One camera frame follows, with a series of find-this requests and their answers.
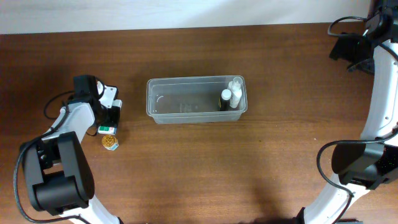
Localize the white green Panadol box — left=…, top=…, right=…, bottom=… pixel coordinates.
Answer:
left=98, top=126, right=117, bottom=135

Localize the dark bottle white cap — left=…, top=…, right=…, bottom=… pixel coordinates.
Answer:
left=219, top=89, right=232, bottom=111

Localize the white squeeze bottle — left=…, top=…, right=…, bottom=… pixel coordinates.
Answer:
left=228, top=77, right=243, bottom=109

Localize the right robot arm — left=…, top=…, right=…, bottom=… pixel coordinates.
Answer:
left=294, top=0, right=397, bottom=223

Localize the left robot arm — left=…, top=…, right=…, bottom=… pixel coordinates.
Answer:
left=13, top=75, right=123, bottom=224

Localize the clear plastic container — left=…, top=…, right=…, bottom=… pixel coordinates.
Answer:
left=146, top=75, right=248, bottom=124

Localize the small gold-lid jar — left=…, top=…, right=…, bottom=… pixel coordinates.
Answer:
left=101, top=135, right=119, bottom=151

